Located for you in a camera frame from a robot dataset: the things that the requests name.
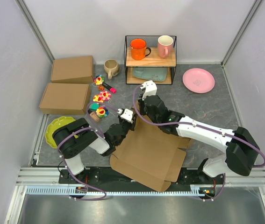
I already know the yellow flower plush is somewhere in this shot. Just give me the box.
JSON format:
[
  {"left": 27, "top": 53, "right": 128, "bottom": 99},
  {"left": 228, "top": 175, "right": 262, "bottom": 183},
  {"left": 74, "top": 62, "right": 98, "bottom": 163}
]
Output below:
[{"left": 93, "top": 95, "right": 104, "bottom": 103}]

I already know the pink flower plush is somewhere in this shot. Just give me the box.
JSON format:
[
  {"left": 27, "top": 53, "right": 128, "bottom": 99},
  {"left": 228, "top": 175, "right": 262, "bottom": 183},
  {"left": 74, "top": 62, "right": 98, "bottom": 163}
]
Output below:
[{"left": 100, "top": 91, "right": 111, "bottom": 101}]

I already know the rainbow flower plush lower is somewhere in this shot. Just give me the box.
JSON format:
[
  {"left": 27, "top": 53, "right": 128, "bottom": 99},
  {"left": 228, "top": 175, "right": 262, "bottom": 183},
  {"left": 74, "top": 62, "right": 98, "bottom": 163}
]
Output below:
[{"left": 96, "top": 106, "right": 109, "bottom": 119}]

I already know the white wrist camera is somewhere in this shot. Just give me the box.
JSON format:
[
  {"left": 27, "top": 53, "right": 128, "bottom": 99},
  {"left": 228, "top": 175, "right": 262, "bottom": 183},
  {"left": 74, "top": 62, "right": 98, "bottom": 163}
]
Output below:
[
  {"left": 140, "top": 80, "right": 157, "bottom": 101},
  {"left": 120, "top": 109, "right": 134, "bottom": 123}
]

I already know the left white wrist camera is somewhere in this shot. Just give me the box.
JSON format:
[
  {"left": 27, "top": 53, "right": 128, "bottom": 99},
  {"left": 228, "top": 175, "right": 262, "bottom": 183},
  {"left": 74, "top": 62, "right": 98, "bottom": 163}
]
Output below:
[{"left": 120, "top": 109, "right": 134, "bottom": 123}]

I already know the black wire wooden shelf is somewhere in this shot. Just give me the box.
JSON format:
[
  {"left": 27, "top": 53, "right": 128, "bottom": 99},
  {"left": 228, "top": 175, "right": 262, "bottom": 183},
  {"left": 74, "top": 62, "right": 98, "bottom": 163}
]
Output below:
[{"left": 124, "top": 35, "right": 177, "bottom": 84}]

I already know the small orange flower charm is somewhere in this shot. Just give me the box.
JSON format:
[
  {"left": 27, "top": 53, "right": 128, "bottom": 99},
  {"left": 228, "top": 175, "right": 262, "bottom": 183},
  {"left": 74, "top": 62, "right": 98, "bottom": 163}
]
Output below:
[{"left": 98, "top": 85, "right": 105, "bottom": 91}]

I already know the brown small bottle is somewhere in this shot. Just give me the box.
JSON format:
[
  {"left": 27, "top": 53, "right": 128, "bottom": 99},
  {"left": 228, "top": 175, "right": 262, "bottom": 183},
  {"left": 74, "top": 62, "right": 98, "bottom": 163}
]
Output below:
[{"left": 88, "top": 110, "right": 100, "bottom": 123}]

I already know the grey slotted cable duct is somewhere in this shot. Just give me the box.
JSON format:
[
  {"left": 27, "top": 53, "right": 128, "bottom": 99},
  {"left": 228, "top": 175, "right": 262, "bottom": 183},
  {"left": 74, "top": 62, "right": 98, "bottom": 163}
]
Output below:
[{"left": 26, "top": 186, "right": 208, "bottom": 197}]

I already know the cardboard box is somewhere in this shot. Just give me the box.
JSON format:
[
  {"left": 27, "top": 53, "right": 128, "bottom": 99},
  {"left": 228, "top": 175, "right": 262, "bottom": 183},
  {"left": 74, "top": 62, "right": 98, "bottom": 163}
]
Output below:
[
  {"left": 39, "top": 83, "right": 91, "bottom": 115},
  {"left": 110, "top": 100, "right": 193, "bottom": 192},
  {"left": 51, "top": 56, "right": 94, "bottom": 84}
]

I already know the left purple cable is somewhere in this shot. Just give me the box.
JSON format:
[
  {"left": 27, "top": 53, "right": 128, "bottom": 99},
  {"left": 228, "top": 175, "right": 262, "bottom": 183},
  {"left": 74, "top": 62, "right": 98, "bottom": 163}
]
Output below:
[{"left": 57, "top": 103, "right": 125, "bottom": 201}]

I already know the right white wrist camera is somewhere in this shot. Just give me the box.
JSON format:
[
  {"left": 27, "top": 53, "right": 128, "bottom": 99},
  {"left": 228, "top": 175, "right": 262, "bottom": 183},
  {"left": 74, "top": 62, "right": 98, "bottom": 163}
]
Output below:
[{"left": 140, "top": 80, "right": 157, "bottom": 101}]

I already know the teal block toy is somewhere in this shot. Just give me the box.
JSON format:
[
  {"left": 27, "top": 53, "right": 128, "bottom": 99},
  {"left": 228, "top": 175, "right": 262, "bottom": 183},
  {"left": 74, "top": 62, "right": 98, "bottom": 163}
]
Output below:
[{"left": 89, "top": 103, "right": 100, "bottom": 111}]

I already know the beige ceramic mug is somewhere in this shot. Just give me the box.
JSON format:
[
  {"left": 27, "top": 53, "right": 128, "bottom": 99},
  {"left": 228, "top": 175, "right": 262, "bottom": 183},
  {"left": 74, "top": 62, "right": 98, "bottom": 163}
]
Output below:
[{"left": 104, "top": 59, "right": 120, "bottom": 80}]

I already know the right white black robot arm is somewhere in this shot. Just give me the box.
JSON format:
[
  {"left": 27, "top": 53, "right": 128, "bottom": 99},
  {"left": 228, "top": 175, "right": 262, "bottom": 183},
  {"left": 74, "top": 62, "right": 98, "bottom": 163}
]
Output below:
[{"left": 137, "top": 95, "right": 260, "bottom": 184}]

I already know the green dotted plate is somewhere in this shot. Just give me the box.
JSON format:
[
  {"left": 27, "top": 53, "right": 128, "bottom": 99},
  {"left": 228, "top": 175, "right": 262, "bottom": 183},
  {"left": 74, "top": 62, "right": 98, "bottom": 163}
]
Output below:
[{"left": 44, "top": 116, "right": 75, "bottom": 148}]

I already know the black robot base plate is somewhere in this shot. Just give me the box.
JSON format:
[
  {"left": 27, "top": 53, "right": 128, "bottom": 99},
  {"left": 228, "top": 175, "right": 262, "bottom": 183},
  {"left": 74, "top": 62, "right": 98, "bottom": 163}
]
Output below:
[{"left": 58, "top": 166, "right": 225, "bottom": 191}]

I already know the rainbow flower plush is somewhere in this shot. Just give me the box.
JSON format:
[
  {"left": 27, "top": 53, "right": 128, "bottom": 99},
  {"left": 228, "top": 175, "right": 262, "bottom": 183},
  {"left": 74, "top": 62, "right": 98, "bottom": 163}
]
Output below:
[
  {"left": 94, "top": 75, "right": 104, "bottom": 85},
  {"left": 96, "top": 106, "right": 109, "bottom": 119}
]

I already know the pink round plate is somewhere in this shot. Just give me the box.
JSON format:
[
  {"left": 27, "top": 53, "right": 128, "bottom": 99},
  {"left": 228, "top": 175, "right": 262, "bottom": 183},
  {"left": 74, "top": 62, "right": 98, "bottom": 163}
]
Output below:
[{"left": 182, "top": 68, "right": 215, "bottom": 94}]

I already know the orange enamel mug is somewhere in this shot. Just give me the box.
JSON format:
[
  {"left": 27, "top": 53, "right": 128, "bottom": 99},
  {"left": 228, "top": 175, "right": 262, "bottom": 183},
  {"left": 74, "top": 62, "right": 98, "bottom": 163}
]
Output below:
[{"left": 130, "top": 38, "right": 151, "bottom": 60}]

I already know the teal rectangular ceramic plate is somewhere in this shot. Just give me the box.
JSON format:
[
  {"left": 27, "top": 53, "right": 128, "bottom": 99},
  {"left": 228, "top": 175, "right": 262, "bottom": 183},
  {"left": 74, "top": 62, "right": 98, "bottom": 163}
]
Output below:
[{"left": 132, "top": 67, "right": 167, "bottom": 82}]

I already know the pink black highlighter pen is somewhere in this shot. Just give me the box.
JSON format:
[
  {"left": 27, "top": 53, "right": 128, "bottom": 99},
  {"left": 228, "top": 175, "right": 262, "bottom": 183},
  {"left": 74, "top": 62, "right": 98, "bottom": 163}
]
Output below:
[{"left": 102, "top": 83, "right": 116, "bottom": 93}]

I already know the rainbow flower plush top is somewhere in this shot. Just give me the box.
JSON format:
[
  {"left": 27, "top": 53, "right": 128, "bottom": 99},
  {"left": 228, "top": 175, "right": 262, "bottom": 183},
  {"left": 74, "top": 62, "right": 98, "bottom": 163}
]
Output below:
[{"left": 94, "top": 75, "right": 104, "bottom": 85}]

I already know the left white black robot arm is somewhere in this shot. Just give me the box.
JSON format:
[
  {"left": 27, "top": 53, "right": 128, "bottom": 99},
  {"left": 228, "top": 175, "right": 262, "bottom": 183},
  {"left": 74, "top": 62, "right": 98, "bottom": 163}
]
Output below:
[{"left": 45, "top": 115, "right": 136, "bottom": 183}]

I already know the pink ceramic mug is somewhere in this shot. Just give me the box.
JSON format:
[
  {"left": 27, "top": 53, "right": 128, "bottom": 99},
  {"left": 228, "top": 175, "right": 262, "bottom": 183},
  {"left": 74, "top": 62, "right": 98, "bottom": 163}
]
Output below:
[{"left": 158, "top": 35, "right": 174, "bottom": 58}]

